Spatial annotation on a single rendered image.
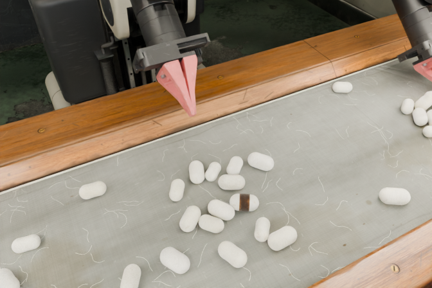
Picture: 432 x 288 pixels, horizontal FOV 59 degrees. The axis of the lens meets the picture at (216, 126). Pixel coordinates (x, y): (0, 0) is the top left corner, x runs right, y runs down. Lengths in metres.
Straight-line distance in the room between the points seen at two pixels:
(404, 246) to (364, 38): 0.47
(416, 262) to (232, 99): 0.35
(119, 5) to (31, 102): 1.16
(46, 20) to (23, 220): 0.82
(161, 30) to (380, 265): 0.39
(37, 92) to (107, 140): 1.53
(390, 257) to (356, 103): 0.30
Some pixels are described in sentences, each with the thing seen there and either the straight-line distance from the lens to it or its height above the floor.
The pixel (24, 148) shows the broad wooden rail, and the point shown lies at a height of 0.76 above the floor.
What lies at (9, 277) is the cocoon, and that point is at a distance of 0.49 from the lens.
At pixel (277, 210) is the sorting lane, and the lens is 0.51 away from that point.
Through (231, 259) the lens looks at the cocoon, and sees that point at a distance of 0.45.
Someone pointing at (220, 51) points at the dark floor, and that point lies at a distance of 2.24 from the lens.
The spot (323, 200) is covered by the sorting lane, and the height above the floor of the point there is 0.74.
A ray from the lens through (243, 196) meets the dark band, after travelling 0.50.
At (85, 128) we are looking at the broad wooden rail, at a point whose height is 0.76.
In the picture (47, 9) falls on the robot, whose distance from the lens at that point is 1.27.
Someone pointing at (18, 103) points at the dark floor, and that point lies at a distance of 2.07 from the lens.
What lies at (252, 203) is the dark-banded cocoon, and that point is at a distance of 0.49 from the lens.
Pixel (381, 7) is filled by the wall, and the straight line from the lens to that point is 2.47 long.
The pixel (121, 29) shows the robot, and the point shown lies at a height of 0.69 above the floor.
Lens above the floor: 1.15
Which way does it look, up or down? 42 degrees down
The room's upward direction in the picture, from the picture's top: straight up
